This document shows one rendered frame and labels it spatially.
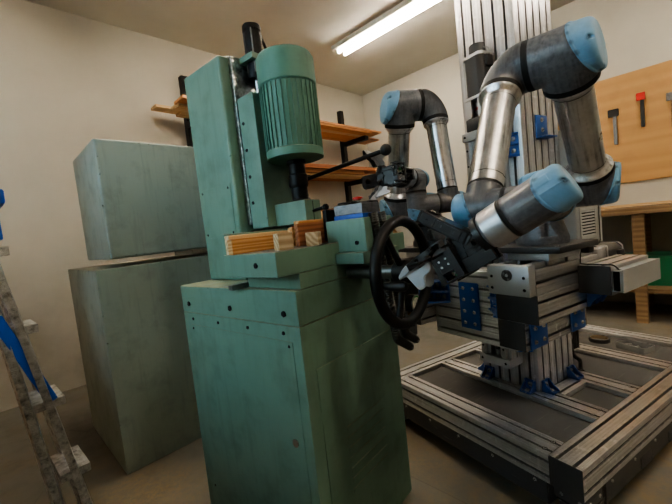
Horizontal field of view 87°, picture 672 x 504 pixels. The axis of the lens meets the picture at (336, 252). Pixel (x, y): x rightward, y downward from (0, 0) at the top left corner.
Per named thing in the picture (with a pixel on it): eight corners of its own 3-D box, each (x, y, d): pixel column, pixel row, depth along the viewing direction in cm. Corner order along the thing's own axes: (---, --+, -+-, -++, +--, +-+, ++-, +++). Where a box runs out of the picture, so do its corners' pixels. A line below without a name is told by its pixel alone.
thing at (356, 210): (363, 217, 93) (360, 196, 93) (331, 221, 101) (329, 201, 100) (389, 215, 103) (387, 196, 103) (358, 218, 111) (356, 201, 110)
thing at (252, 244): (233, 255, 91) (231, 239, 90) (228, 255, 92) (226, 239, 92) (376, 233, 141) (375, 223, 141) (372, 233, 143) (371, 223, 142)
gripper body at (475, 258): (439, 289, 68) (494, 258, 61) (417, 250, 71) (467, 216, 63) (456, 282, 74) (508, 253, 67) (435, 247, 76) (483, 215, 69)
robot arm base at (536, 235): (533, 240, 125) (531, 212, 125) (580, 239, 112) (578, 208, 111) (506, 246, 118) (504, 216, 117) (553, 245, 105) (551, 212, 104)
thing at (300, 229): (299, 246, 97) (296, 223, 96) (296, 246, 98) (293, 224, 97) (352, 238, 115) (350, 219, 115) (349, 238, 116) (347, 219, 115)
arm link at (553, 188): (591, 199, 58) (583, 199, 52) (528, 235, 65) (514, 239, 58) (561, 161, 60) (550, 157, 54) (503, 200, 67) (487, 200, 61)
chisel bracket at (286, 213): (307, 227, 106) (304, 199, 105) (276, 231, 115) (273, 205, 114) (323, 226, 112) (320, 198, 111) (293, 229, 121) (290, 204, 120)
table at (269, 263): (306, 279, 75) (303, 250, 75) (225, 277, 95) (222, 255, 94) (430, 246, 121) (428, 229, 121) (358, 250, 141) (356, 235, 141)
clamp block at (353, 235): (366, 251, 92) (363, 217, 92) (327, 253, 101) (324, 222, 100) (395, 245, 104) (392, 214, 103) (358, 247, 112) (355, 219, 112)
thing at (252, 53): (254, 73, 112) (247, 17, 111) (239, 81, 117) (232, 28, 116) (273, 79, 118) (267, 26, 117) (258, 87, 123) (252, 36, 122)
